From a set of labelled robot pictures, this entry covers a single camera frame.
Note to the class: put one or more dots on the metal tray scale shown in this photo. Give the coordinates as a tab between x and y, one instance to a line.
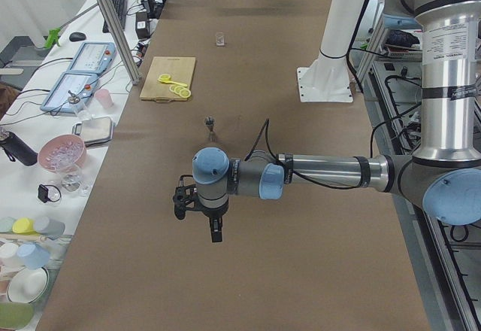
95	131

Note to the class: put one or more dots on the blue plastic cup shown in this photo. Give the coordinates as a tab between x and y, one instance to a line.
33	255

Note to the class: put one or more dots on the white plate bowl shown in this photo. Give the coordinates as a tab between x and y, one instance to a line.
28	285

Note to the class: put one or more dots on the wine glass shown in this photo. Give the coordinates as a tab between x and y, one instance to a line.
74	180

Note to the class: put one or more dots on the teach pendant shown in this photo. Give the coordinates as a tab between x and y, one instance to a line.
82	85
93	57

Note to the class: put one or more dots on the pink plastic cup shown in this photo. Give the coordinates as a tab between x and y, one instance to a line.
103	97

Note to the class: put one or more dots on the upper teach pendant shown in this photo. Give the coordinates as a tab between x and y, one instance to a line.
93	57

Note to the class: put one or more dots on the grey plastic cup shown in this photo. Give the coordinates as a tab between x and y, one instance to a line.
49	227

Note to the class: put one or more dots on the aluminium frame post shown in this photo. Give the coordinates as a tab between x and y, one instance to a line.
120	40

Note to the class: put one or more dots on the green bowl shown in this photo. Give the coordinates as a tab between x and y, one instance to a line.
16	315

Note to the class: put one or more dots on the pink bowl with ice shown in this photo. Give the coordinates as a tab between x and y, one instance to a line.
62	152

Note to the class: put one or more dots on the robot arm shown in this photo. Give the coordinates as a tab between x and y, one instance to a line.
442	176

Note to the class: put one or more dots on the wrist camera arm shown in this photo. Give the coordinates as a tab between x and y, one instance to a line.
185	198

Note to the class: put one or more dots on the wooden cutting board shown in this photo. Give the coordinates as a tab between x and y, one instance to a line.
180	68

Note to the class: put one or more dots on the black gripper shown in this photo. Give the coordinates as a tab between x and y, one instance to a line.
214	214

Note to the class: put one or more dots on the black bottle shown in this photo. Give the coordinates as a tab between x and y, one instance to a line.
17	149

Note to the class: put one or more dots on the yellow plastic cup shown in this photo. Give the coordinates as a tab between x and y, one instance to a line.
23	226

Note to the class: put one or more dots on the lower teach pendant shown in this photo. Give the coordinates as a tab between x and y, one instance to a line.
82	85

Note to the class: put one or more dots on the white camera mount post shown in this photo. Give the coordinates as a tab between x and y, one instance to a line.
327	78

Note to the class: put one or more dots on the small clear glass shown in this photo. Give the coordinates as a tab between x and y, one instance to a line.
220	39

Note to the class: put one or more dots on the black computer mouse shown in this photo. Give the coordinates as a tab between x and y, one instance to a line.
77	36

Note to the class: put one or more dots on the steel jigger measuring cup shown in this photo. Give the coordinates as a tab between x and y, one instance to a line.
209	122

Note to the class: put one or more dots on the yellow plastic knife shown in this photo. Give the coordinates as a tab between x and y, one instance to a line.
178	83

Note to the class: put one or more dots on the black keyboard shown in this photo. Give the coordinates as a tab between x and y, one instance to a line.
120	9

